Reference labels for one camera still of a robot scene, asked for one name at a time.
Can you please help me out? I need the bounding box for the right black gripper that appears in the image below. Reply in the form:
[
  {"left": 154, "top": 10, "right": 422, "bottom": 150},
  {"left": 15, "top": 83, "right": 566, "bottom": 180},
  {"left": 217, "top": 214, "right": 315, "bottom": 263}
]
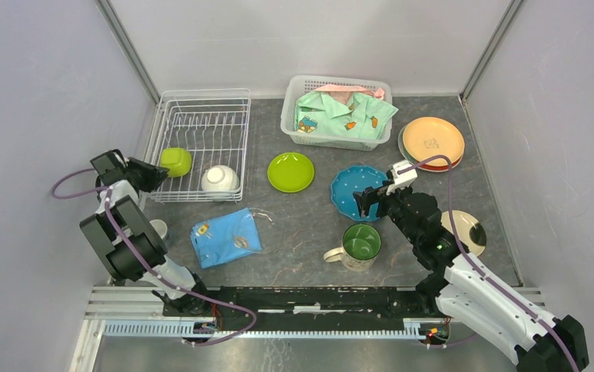
[{"left": 352, "top": 179, "right": 420, "bottom": 245}]

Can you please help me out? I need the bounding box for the blue polka dot plate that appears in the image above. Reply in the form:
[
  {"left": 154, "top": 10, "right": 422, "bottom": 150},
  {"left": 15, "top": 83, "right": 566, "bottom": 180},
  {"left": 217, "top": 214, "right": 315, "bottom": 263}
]
[{"left": 330, "top": 165, "right": 387, "bottom": 222}]

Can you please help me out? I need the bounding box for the lime green bowl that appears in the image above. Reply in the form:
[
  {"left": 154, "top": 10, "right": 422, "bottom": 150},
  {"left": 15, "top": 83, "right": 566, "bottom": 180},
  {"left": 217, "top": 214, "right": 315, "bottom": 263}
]
[{"left": 160, "top": 147, "right": 192, "bottom": 178}]

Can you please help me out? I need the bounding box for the white round bowl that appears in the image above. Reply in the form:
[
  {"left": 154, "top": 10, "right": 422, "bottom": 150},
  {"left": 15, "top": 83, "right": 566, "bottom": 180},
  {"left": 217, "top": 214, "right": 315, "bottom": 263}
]
[{"left": 201, "top": 164, "right": 240, "bottom": 193}]

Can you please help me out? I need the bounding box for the lime green plate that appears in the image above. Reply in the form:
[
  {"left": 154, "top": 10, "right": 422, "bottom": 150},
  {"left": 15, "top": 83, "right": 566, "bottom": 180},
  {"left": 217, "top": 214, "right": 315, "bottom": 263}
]
[{"left": 267, "top": 152, "right": 315, "bottom": 193}]

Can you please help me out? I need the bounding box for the white square bowl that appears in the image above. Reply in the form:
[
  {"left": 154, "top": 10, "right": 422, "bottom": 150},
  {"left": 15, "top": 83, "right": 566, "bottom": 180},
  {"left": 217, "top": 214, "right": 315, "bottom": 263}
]
[{"left": 150, "top": 219, "right": 170, "bottom": 241}]

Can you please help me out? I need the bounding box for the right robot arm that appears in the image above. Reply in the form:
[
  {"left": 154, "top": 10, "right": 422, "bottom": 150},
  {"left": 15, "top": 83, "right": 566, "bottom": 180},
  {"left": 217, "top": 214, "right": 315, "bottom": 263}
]
[{"left": 353, "top": 185, "right": 589, "bottom": 371}]

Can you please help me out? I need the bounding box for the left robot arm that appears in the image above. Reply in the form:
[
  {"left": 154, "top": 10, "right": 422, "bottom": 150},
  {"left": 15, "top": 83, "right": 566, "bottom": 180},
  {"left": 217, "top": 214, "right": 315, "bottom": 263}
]
[{"left": 79, "top": 150, "right": 211, "bottom": 316}]

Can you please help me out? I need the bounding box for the green interior mug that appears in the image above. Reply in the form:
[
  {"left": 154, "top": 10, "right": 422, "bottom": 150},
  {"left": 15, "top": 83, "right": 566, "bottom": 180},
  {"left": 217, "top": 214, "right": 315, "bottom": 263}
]
[{"left": 323, "top": 223, "right": 382, "bottom": 272}]

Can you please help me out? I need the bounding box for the orange plate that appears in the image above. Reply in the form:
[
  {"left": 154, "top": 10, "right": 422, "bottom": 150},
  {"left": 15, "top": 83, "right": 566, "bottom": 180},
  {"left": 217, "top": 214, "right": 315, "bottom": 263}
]
[{"left": 401, "top": 116, "right": 465, "bottom": 164}]

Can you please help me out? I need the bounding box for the mint green printed shirt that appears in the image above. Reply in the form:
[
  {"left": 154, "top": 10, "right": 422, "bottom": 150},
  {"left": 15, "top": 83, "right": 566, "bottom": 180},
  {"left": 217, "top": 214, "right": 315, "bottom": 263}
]
[{"left": 292, "top": 91, "right": 398, "bottom": 140}]

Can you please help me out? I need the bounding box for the blue folded cloth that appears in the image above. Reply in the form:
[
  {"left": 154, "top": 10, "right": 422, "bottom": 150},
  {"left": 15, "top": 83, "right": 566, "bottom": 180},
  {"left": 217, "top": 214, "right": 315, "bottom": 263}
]
[{"left": 191, "top": 208, "right": 263, "bottom": 269}]

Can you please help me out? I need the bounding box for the pink cloth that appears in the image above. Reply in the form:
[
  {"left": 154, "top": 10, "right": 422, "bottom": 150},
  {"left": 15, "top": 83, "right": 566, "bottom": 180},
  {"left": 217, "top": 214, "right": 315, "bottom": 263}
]
[{"left": 315, "top": 84, "right": 386, "bottom": 101}]

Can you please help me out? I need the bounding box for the cream plate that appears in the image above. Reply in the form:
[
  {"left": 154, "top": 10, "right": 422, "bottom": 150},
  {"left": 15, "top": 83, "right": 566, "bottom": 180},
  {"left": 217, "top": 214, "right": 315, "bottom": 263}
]
[{"left": 441, "top": 210, "right": 487, "bottom": 256}]

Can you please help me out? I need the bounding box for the white plastic basket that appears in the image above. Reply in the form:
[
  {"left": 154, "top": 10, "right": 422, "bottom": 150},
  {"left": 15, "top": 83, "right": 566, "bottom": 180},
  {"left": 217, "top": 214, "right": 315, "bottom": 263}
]
[{"left": 280, "top": 75, "right": 398, "bottom": 151}]

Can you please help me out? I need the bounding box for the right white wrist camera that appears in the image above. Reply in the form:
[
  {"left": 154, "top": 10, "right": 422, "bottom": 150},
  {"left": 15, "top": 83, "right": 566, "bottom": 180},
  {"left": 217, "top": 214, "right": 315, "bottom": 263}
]
[{"left": 386, "top": 160, "right": 417, "bottom": 195}]

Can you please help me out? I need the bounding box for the white wire dish rack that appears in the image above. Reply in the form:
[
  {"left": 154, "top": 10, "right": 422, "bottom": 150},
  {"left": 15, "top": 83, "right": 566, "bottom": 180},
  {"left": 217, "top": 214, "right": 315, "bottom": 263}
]
[{"left": 144, "top": 88, "right": 251, "bottom": 203}]

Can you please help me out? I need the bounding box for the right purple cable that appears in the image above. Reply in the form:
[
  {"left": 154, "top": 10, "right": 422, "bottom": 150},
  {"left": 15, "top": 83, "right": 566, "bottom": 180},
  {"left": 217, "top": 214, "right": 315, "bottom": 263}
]
[{"left": 399, "top": 154, "right": 582, "bottom": 372}]

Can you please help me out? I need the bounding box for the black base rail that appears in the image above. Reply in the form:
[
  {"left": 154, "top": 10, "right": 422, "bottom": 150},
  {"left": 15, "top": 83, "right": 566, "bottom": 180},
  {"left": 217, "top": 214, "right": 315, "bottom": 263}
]
[{"left": 152, "top": 287, "right": 451, "bottom": 335}]

